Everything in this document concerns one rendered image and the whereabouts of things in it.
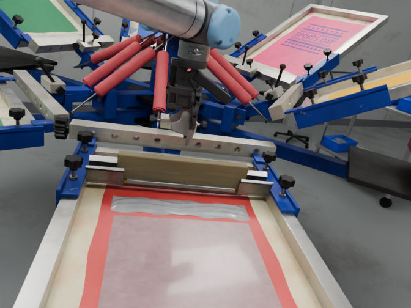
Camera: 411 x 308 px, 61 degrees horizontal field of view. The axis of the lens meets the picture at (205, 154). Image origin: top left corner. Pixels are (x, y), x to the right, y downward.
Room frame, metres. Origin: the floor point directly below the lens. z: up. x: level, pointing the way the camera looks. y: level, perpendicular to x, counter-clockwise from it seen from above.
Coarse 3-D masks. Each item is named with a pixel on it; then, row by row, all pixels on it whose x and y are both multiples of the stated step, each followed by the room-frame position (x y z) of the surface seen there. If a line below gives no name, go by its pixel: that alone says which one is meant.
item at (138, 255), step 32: (128, 192) 0.81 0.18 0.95; (160, 192) 0.84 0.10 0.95; (128, 224) 0.67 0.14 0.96; (160, 224) 0.69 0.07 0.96; (96, 256) 0.55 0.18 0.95; (128, 256) 0.57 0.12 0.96; (160, 256) 0.58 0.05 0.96; (96, 288) 0.47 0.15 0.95; (128, 288) 0.48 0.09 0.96; (160, 288) 0.50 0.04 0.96; (192, 288) 0.51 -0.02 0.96
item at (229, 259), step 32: (192, 192) 0.87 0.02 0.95; (192, 224) 0.72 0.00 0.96; (224, 224) 0.74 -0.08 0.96; (256, 224) 0.77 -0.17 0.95; (192, 256) 0.60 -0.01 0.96; (224, 256) 0.62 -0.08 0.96; (256, 256) 0.64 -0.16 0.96; (224, 288) 0.53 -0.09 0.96; (256, 288) 0.54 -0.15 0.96; (288, 288) 0.56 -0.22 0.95
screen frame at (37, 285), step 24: (72, 216) 0.62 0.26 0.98; (288, 216) 0.78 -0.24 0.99; (48, 240) 0.53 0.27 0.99; (288, 240) 0.72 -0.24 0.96; (48, 264) 0.47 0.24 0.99; (312, 264) 0.61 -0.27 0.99; (24, 288) 0.41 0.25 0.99; (48, 288) 0.43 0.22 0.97; (312, 288) 0.57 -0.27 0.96; (336, 288) 0.55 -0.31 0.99
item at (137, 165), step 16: (128, 160) 0.82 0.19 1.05; (144, 160) 0.83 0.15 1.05; (160, 160) 0.83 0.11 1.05; (176, 160) 0.85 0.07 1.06; (192, 160) 0.86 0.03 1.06; (208, 160) 0.88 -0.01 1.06; (128, 176) 0.82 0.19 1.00; (144, 176) 0.83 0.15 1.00; (160, 176) 0.84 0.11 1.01; (176, 176) 0.84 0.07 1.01; (192, 176) 0.85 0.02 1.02; (208, 176) 0.86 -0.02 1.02; (224, 176) 0.87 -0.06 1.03; (240, 176) 0.88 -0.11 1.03
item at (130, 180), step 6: (132, 180) 0.81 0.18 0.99; (138, 180) 0.81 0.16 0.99; (144, 180) 0.82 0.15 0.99; (150, 180) 0.82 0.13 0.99; (156, 180) 0.83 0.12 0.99; (162, 180) 0.84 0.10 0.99; (174, 186) 0.83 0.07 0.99; (180, 186) 0.83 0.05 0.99; (186, 186) 0.84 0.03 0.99; (192, 186) 0.84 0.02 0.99; (198, 186) 0.84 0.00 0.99; (204, 186) 0.85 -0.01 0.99; (210, 186) 0.85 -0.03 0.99; (216, 186) 0.86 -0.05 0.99; (222, 186) 0.87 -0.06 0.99; (228, 186) 0.87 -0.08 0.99
